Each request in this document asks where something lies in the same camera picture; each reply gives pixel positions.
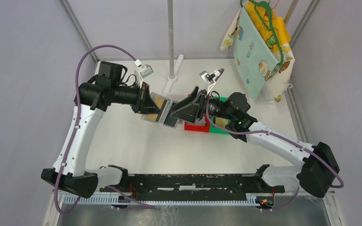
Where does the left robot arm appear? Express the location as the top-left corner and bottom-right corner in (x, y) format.
(41, 61), (160, 198)

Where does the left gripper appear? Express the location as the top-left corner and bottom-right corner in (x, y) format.
(112, 81), (161, 114)

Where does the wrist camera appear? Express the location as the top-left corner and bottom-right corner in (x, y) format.
(134, 65), (154, 88)
(199, 68), (224, 94)

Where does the green plastic bin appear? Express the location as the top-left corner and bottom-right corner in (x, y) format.
(207, 97), (230, 135)

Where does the mint cartoon cloth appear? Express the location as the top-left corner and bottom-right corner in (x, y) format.
(233, 8), (279, 101)

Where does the red plastic bin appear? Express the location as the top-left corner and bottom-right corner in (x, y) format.
(184, 93), (211, 133)

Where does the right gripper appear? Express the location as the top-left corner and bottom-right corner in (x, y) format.
(170, 87), (234, 124)

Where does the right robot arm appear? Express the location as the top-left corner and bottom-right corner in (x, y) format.
(170, 87), (345, 198)

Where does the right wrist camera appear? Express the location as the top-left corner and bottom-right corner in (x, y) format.
(199, 68), (224, 94)

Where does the green clothes hanger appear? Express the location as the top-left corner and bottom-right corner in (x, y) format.
(240, 0), (285, 66)

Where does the clear plastic bin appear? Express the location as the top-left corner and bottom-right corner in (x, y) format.
(167, 93), (189, 102)

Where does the white stand base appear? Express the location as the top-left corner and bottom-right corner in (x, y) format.
(162, 54), (184, 96)

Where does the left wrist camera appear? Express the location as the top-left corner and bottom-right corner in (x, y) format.
(134, 65), (154, 88)

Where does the white cable duct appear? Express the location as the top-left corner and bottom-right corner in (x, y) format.
(78, 194), (260, 207)

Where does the yellow cloth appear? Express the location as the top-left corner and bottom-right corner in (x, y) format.
(247, 2), (292, 54)

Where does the cream patterned cloth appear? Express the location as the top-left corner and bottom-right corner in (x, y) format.
(220, 1), (295, 102)

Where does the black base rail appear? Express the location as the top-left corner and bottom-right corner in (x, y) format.
(114, 174), (285, 201)

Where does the grey stand pole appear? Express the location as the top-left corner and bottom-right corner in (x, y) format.
(167, 0), (174, 68)

